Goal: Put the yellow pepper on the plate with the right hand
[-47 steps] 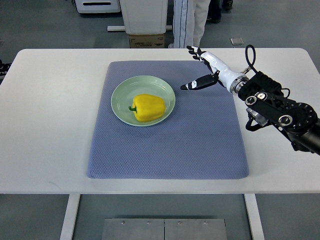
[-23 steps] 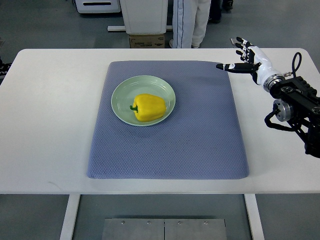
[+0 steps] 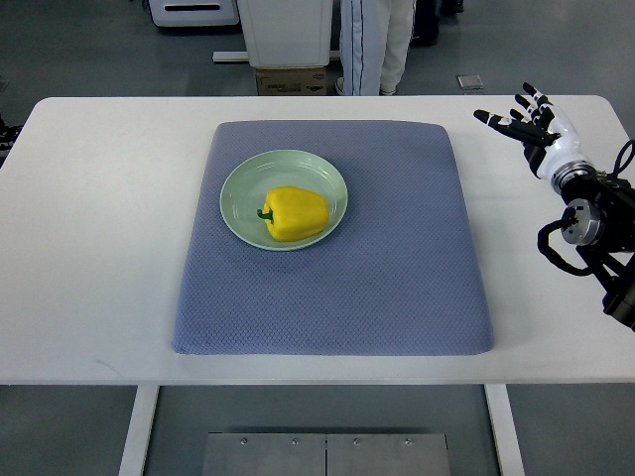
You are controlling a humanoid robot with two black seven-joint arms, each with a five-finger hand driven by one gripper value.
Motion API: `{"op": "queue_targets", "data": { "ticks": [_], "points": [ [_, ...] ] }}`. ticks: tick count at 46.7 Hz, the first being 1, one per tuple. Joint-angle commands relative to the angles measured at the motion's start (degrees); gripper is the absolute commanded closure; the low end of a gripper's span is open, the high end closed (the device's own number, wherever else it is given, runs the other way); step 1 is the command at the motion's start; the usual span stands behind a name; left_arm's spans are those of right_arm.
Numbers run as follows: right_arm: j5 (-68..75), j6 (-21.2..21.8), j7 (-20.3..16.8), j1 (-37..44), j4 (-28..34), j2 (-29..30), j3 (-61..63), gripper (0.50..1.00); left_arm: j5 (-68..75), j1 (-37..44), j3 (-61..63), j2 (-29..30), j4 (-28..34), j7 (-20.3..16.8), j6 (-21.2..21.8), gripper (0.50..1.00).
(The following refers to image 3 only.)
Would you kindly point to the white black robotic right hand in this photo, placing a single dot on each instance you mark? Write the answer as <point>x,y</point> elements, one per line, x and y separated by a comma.
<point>551,144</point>

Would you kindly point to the yellow bell pepper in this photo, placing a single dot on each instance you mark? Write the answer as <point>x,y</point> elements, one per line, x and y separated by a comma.
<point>292,213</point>

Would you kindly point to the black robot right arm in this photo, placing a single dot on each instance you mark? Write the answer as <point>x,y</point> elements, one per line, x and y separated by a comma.
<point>599,221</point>

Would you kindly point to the small grey floor plate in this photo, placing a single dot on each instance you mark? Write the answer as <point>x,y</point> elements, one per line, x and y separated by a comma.
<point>469,82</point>

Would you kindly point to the light green plate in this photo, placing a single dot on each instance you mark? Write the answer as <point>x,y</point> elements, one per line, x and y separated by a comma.
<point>245,189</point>

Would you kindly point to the dark shoe on floor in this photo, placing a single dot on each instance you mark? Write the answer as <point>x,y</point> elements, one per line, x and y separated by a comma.
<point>426,27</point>

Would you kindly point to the person in white trousers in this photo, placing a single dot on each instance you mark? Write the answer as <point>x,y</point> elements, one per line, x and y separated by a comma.
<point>373,44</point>

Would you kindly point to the white right table leg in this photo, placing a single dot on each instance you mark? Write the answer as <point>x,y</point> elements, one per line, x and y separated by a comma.
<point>503,427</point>

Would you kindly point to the white table leg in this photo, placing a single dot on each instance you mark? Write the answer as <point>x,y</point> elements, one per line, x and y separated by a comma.
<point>139,431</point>
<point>503,427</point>

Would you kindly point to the cardboard box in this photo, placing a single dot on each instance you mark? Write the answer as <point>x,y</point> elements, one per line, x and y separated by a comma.
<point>305,81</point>

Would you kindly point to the white machine with slot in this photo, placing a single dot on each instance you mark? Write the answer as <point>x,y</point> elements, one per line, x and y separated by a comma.
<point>190,13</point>

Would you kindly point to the white left table leg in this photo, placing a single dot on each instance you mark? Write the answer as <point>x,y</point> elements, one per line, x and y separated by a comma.
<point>139,431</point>

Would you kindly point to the black object at left edge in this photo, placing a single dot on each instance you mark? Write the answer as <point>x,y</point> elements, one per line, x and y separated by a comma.
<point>8,136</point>

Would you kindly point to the white cabinet pedestal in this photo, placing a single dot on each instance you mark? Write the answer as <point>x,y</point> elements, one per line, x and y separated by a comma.
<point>283,34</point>

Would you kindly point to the grey metal base plate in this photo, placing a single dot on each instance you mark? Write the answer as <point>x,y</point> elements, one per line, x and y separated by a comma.
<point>325,454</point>

